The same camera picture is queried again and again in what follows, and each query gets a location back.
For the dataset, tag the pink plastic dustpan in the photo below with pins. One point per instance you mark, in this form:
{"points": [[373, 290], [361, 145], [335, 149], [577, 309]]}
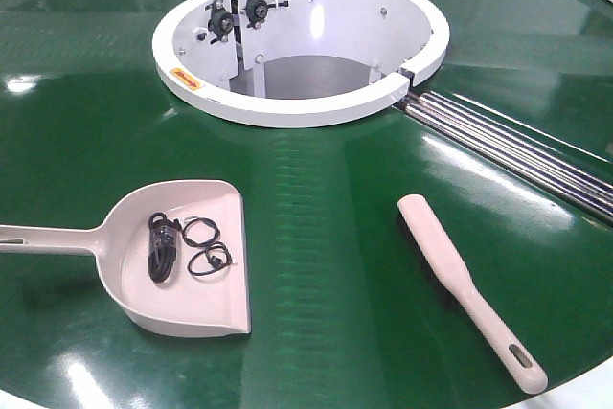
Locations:
{"points": [[191, 302]]}

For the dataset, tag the pink hand broom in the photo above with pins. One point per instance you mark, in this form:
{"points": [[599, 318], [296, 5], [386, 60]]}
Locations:
{"points": [[450, 270]]}

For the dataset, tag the right steel conveyor rollers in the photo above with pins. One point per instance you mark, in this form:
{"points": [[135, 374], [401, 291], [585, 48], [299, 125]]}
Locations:
{"points": [[511, 149]]}

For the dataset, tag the orange warning sticker front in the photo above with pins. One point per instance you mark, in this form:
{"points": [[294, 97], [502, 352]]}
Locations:
{"points": [[187, 80]]}

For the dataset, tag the white central ring housing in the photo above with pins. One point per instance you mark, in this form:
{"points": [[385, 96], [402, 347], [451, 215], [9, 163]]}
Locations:
{"points": [[401, 42]]}

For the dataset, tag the left black bearing mount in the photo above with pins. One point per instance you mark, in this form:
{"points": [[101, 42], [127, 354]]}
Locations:
{"points": [[221, 22]]}

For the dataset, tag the black bearing mount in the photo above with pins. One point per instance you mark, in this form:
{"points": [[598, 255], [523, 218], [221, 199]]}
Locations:
{"points": [[221, 22], [257, 11]]}

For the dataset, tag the right black bearing mount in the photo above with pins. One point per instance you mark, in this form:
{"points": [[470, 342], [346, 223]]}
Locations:
{"points": [[257, 11]]}

